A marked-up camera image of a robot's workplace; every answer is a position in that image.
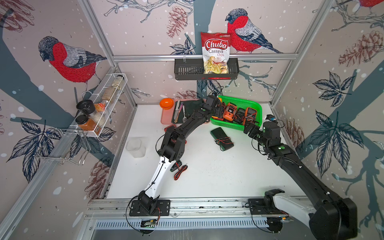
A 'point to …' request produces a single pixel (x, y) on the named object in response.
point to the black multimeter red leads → (239, 115)
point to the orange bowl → (166, 103)
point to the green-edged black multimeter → (175, 167)
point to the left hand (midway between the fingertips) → (220, 106)
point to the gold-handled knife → (176, 120)
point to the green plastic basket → (243, 103)
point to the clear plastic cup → (134, 147)
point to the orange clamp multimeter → (229, 112)
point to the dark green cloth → (190, 106)
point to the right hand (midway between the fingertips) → (250, 125)
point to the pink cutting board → (166, 114)
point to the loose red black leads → (177, 176)
